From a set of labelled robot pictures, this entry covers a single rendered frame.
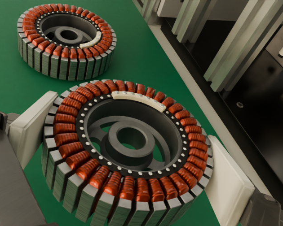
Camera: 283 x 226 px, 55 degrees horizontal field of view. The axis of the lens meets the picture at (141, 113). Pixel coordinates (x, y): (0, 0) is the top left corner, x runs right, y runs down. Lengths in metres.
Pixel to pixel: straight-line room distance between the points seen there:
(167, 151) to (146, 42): 0.25
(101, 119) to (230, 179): 0.10
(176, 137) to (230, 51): 0.18
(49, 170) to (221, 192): 0.10
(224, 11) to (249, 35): 0.21
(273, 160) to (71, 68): 0.24
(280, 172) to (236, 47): 0.14
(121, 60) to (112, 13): 0.12
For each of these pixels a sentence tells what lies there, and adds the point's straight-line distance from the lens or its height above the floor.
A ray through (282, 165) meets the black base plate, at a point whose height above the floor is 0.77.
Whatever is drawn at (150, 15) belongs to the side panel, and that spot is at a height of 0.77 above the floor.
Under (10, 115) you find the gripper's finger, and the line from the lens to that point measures 0.17.
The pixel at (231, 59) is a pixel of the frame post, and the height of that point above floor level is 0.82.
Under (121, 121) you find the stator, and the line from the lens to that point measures 0.19.
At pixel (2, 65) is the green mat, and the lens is 0.34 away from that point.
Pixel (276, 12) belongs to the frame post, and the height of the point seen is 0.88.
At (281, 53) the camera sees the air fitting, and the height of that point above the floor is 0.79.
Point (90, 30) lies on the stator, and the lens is 0.36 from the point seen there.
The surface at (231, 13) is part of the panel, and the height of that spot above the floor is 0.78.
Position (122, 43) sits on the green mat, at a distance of 0.40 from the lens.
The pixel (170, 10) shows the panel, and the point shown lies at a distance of 0.46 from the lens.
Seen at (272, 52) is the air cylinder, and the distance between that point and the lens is 0.51.
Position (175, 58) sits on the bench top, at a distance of 0.42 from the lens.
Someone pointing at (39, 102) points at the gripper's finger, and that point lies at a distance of 0.17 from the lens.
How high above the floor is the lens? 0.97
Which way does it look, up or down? 46 degrees down
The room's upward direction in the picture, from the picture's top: 24 degrees clockwise
